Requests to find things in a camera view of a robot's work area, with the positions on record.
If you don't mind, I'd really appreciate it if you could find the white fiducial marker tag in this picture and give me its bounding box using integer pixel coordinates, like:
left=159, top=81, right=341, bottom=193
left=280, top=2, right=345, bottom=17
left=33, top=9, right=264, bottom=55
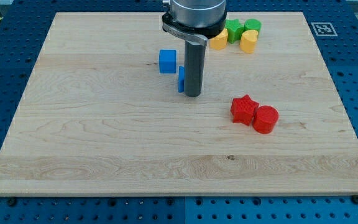
left=311, top=22, right=337, bottom=37

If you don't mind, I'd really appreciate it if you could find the blue cube block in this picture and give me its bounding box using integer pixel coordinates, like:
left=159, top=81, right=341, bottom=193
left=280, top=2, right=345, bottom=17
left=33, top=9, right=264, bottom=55
left=158, top=49, right=177, bottom=73

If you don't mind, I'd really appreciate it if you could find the green cylinder block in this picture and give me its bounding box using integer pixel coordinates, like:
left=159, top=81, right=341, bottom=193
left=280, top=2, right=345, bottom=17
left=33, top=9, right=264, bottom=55
left=244, top=19, right=262, bottom=33

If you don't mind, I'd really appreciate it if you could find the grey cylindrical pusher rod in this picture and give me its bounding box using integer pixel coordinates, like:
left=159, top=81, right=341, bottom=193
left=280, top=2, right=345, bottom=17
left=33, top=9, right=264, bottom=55
left=184, top=41, right=206, bottom=97

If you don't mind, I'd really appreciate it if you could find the yellow heart block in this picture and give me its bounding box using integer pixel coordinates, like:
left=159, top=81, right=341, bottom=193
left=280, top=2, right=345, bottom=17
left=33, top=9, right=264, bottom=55
left=239, top=30, right=259, bottom=54

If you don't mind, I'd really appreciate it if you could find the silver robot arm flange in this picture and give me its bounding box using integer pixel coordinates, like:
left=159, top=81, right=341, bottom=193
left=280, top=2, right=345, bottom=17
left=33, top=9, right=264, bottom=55
left=162, top=0, right=227, bottom=47

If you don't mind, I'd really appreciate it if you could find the red star block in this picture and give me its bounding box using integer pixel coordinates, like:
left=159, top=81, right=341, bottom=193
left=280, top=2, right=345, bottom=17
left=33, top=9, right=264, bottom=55
left=231, top=95, right=259, bottom=126

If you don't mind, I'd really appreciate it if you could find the blue triangle block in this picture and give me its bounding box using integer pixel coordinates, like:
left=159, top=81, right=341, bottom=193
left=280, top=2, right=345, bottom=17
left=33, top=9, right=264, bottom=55
left=178, top=66, right=185, bottom=93

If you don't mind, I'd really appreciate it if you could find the red cylinder block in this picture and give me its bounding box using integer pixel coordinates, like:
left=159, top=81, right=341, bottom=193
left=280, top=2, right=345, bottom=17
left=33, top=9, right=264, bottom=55
left=252, top=105, right=279, bottom=134

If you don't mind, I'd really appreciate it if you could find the wooden board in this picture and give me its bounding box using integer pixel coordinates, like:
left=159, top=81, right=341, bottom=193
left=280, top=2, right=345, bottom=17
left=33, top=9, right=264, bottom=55
left=0, top=12, right=358, bottom=197

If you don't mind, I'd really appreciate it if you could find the yellow pentagon block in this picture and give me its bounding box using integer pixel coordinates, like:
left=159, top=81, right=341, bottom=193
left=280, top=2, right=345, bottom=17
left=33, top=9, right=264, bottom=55
left=209, top=28, right=228, bottom=50

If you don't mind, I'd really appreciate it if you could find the green star block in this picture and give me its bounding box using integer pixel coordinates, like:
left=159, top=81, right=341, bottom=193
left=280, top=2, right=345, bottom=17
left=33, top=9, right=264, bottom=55
left=225, top=19, right=244, bottom=44

